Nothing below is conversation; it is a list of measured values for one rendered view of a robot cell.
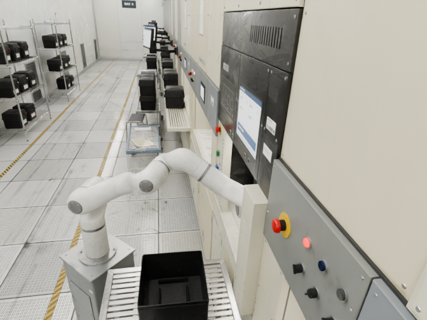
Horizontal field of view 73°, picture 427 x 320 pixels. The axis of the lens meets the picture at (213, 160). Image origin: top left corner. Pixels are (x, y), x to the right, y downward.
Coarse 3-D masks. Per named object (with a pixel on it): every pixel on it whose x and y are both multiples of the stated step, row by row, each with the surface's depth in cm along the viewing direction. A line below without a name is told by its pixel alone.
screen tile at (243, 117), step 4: (240, 96) 120; (244, 96) 115; (240, 100) 120; (244, 100) 115; (244, 104) 115; (240, 112) 121; (240, 116) 121; (244, 116) 116; (240, 120) 122; (244, 120) 116; (244, 124) 116
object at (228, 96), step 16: (224, 0) 143; (240, 0) 117; (256, 0) 98; (272, 0) 84; (288, 0) 74; (304, 0) 68; (224, 80) 148; (224, 96) 150; (256, 96) 100; (272, 128) 87; (256, 160) 103
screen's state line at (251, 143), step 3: (240, 126) 122; (240, 129) 122; (243, 129) 117; (243, 132) 118; (246, 132) 114; (243, 135) 118; (246, 135) 114; (249, 135) 110; (246, 138) 114; (249, 138) 110; (249, 141) 110; (252, 141) 107; (249, 144) 111; (252, 144) 107; (255, 144) 103; (252, 147) 107
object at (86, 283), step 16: (112, 240) 166; (64, 256) 154; (128, 256) 158; (80, 272) 144; (96, 272) 145; (80, 288) 153; (96, 288) 145; (80, 304) 162; (96, 304) 148; (128, 304) 171
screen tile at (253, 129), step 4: (252, 104) 105; (252, 108) 105; (256, 108) 101; (248, 112) 110; (252, 112) 105; (256, 112) 101; (252, 116) 105; (256, 116) 101; (248, 120) 110; (256, 120) 101; (248, 124) 110; (252, 124) 106; (256, 124) 102; (248, 128) 111; (252, 128) 106; (256, 128) 102; (252, 132) 106; (256, 132) 102; (256, 136) 102
